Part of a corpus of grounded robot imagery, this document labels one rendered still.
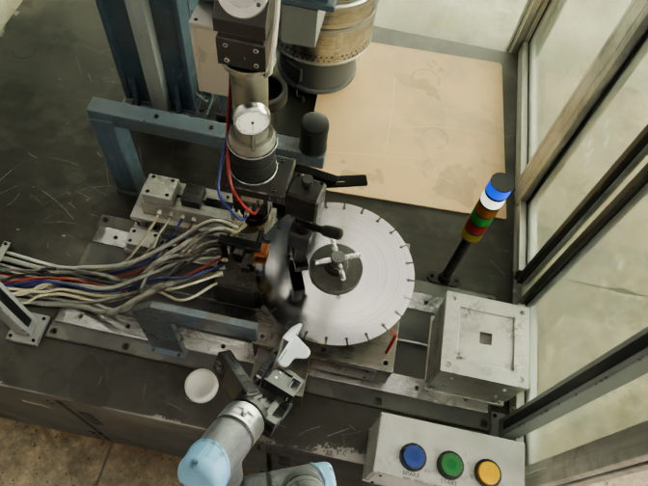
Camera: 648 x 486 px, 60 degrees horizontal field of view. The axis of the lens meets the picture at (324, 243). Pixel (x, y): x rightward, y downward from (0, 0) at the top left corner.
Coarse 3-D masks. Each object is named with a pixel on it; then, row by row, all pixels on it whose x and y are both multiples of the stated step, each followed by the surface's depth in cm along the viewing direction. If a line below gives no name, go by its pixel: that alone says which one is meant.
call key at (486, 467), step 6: (486, 462) 103; (480, 468) 103; (486, 468) 103; (492, 468) 103; (498, 468) 103; (480, 474) 102; (486, 474) 102; (492, 474) 102; (498, 474) 102; (480, 480) 102; (486, 480) 102; (492, 480) 102; (498, 480) 102
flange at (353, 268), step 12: (324, 252) 116; (348, 252) 117; (312, 264) 115; (324, 264) 115; (348, 264) 115; (360, 264) 116; (312, 276) 113; (324, 276) 113; (336, 276) 114; (348, 276) 114; (360, 276) 114; (324, 288) 112; (336, 288) 112; (348, 288) 113
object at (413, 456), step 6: (408, 450) 103; (414, 450) 103; (420, 450) 103; (402, 456) 103; (408, 456) 103; (414, 456) 103; (420, 456) 103; (408, 462) 102; (414, 462) 102; (420, 462) 102; (414, 468) 102
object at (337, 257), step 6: (330, 240) 114; (336, 246) 113; (336, 252) 112; (324, 258) 111; (330, 258) 111; (336, 258) 111; (342, 258) 111; (348, 258) 112; (318, 264) 111; (330, 264) 113; (336, 264) 111; (342, 264) 112; (342, 270) 110; (342, 276) 109
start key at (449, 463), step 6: (444, 456) 103; (450, 456) 103; (456, 456) 103; (444, 462) 103; (450, 462) 103; (456, 462) 103; (444, 468) 102; (450, 468) 102; (456, 468) 102; (450, 474) 102; (456, 474) 102
